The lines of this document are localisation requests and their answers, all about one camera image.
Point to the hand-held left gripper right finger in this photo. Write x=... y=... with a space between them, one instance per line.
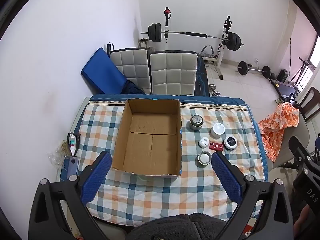
x=226 y=177

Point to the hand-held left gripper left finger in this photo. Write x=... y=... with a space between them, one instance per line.
x=96 y=177

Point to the gold tin white inside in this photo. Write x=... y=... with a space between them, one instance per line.
x=204 y=158

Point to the white round jar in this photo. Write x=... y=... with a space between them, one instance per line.
x=218 y=130

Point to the brown cardboard box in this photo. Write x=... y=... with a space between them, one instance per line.
x=150 y=142

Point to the grey smartphone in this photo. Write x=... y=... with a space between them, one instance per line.
x=71 y=167

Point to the small red box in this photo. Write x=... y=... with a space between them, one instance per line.
x=216 y=146

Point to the white glue tube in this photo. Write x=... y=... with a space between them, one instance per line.
x=73 y=143

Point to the small white round device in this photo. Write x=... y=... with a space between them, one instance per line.
x=203 y=142

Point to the beige plastic chair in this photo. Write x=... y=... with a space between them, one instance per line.
x=295 y=140

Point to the black plastic holder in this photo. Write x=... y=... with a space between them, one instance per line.
x=78 y=140

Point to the gold brown tube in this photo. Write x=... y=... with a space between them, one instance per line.
x=65 y=148

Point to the clear plastic bag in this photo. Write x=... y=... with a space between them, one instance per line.
x=56 y=157

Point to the plaid tablecloth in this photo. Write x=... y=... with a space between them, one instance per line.
x=150 y=200

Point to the orange patterned cloth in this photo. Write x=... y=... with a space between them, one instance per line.
x=277 y=125

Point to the stainless steel strainer cup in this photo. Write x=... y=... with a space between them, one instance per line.
x=196 y=123

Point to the dark fleece clothing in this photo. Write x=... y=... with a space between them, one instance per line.
x=175 y=226

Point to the dark wooden chair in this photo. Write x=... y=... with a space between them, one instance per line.
x=310 y=102

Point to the chrome dumbbell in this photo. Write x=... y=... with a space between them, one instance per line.
x=214 y=90

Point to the black treadmill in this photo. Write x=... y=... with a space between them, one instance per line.
x=285 y=87

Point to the dark blue cloth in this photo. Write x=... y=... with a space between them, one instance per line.
x=132 y=88

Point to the dark blue bench pad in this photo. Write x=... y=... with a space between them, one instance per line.
x=202 y=77

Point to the small black box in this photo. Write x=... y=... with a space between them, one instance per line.
x=283 y=75

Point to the blue folded exercise mat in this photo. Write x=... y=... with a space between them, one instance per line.
x=102 y=70

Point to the short barbell black plates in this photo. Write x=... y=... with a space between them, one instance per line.
x=242 y=67

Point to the window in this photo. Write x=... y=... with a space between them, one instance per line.
x=312 y=62

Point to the white quilted chair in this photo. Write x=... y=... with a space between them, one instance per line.
x=172 y=72
x=132 y=65

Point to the barbell on rack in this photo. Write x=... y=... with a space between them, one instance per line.
x=167 y=40

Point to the long barbell black plates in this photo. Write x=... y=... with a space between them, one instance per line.
x=155 y=32

